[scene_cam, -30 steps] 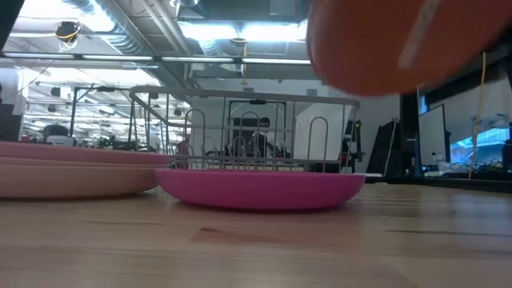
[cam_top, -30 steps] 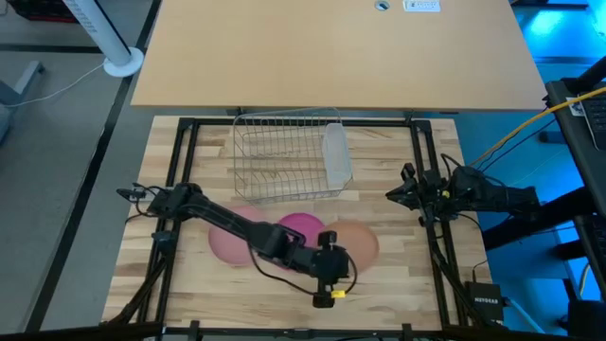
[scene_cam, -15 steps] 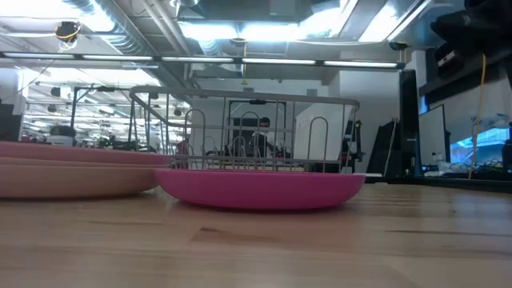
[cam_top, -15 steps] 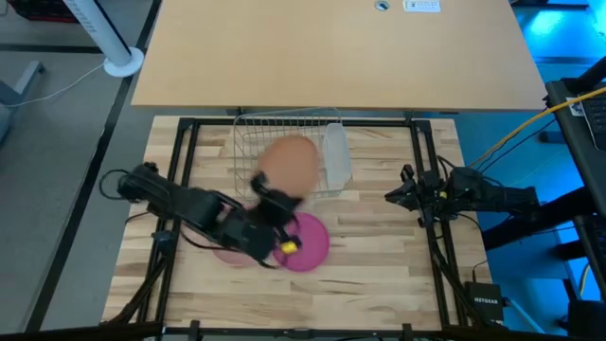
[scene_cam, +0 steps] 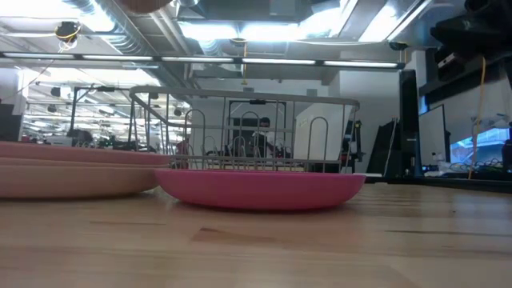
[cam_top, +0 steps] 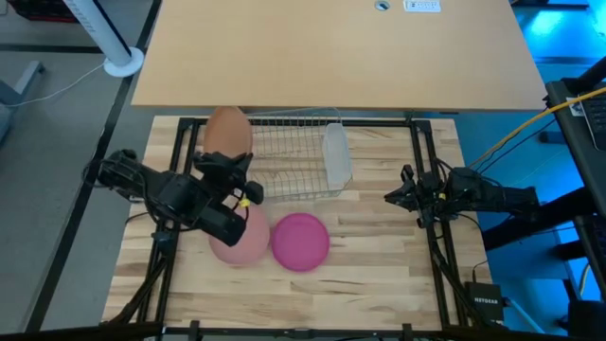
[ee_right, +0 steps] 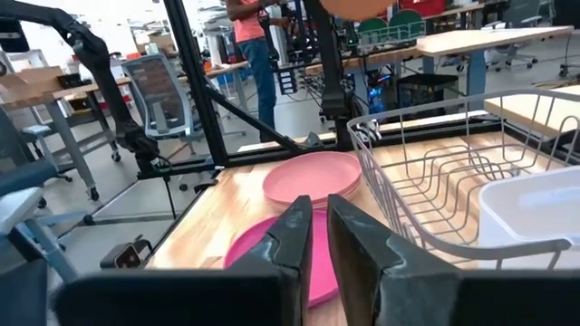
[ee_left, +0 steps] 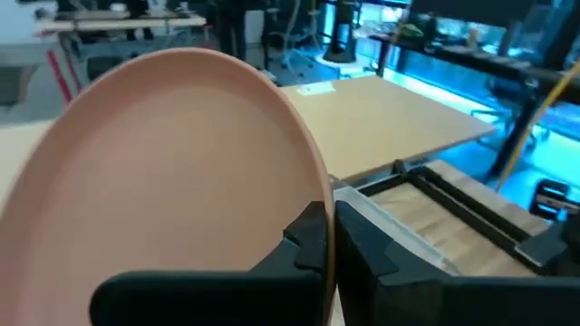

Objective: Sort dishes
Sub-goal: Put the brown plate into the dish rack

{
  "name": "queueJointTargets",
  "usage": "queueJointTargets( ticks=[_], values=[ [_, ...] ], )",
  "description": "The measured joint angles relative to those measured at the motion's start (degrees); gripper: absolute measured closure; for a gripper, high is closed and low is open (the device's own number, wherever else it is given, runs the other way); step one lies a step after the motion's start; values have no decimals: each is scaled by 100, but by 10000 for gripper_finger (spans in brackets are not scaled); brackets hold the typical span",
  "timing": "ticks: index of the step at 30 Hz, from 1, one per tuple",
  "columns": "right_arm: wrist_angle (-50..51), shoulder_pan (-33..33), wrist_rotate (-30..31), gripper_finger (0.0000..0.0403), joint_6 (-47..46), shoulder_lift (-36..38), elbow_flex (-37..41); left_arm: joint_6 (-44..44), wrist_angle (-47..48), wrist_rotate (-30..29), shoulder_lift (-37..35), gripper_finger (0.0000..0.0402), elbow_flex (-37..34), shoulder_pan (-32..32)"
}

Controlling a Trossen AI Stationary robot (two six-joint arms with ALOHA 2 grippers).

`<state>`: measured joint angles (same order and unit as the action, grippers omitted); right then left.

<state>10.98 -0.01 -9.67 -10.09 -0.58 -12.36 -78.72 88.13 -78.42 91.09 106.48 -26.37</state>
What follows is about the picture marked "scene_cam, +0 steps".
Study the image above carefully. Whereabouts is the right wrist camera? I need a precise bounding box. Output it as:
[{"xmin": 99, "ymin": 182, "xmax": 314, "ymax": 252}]
[{"xmin": 435, "ymin": 46, "xmax": 468, "ymax": 82}]

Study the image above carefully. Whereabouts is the distant black rig stand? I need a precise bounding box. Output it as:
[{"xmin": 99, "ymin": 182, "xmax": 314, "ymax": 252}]
[{"xmin": 68, "ymin": 85, "xmax": 139, "ymax": 151}]

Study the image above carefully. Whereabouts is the white screen monitor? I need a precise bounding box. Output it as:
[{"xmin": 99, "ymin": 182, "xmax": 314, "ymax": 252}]
[{"xmin": 418, "ymin": 104, "xmax": 452, "ymax": 167}]

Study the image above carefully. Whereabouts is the peach pink plastic plate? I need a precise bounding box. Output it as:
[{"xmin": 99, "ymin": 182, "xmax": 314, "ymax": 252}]
[
  {"xmin": 0, "ymin": 157, "xmax": 170, "ymax": 169},
  {"xmin": 0, "ymin": 163, "xmax": 161, "ymax": 200}
]

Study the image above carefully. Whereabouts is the person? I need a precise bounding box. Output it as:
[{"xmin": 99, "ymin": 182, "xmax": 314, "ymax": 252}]
[{"xmin": 250, "ymin": 116, "xmax": 283, "ymax": 159}]

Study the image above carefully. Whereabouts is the clear plastic plate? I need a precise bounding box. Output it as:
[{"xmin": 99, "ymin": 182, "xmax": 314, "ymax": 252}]
[{"xmin": 294, "ymin": 103, "xmax": 355, "ymax": 162}]

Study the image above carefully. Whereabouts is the dark leaning panel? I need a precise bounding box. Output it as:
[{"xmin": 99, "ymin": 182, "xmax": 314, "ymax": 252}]
[{"xmin": 366, "ymin": 118, "xmax": 401, "ymax": 177}]

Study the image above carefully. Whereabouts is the black machine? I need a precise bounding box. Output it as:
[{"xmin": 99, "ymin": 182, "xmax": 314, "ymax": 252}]
[{"xmin": 344, "ymin": 118, "xmax": 366, "ymax": 174}]

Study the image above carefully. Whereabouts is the grey wire dish rack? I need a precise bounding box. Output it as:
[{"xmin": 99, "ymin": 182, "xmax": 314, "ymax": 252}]
[{"xmin": 128, "ymin": 85, "xmax": 360, "ymax": 174}]

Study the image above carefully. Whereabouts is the black vertical post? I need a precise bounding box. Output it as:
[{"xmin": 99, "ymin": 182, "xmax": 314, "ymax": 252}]
[{"xmin": 398, "ymin": 69, "xmax": 420, "ymax": 178}]

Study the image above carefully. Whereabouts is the black side desk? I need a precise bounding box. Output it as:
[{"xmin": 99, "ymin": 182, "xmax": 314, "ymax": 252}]
[{"xmin": 366, "ymin": 172, "xmax": 512, "ymax": 194}]

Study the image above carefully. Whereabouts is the magenta plastic plate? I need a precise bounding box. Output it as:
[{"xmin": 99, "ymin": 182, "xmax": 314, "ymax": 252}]
[{"xmin": 154, "ymin": 167, "xmax": 366, "ymax": 212}]

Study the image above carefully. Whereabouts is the black ceiling camera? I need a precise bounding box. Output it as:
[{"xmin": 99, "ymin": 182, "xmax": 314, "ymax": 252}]
[{"xmin": 54, "ymin": 20, "xmax": 82, "ymax": 53}]

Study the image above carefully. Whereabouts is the blue screen monitor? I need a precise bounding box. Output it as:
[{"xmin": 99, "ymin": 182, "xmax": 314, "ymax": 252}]
[{"xmin": 450, "ymin": 126, "xmax": 512, "ymax": 165}]

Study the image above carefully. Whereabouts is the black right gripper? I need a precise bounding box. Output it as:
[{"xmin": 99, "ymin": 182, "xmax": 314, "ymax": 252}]
[{"xmin": 430, "ymin": 15, "xmax": 495, "ymax": 51}]

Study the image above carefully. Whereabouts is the long LED light bar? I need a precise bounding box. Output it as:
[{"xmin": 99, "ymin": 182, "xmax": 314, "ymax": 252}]
[{"xmin": 0, "ymin": 50, "xmax": 406, "ymax": 70}]

